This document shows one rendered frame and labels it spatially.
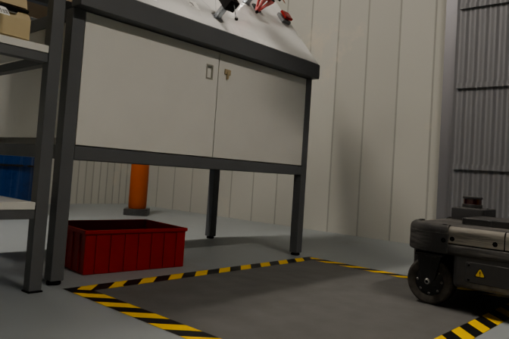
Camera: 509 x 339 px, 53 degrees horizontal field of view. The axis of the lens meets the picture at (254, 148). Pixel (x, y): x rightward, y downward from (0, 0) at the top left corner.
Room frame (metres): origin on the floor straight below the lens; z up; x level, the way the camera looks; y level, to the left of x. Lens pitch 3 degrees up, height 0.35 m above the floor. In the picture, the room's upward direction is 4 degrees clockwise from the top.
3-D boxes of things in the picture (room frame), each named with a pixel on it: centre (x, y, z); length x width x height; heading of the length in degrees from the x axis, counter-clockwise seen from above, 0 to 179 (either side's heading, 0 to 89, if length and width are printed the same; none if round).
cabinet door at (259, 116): (2.10, -0.03, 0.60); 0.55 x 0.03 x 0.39; 138
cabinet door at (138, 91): (1.70, 0.34, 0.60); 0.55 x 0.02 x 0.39; 138
